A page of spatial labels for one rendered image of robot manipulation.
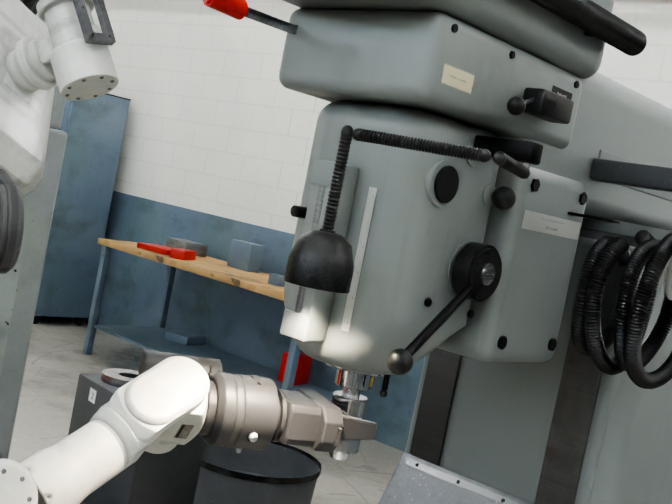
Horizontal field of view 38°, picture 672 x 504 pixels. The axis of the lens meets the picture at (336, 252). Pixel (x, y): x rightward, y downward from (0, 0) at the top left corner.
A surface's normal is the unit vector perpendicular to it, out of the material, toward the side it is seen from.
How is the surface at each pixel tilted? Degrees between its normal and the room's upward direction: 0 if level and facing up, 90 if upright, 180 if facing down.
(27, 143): 58
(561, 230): 90
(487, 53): 90
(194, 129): 90
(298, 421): 90
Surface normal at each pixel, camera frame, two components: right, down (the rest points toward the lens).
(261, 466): -0.15, -0.04
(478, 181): 0.73, 0.18
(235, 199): -0.66, -0.09
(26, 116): 0.87, -0.35
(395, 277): 0.15, 0.08
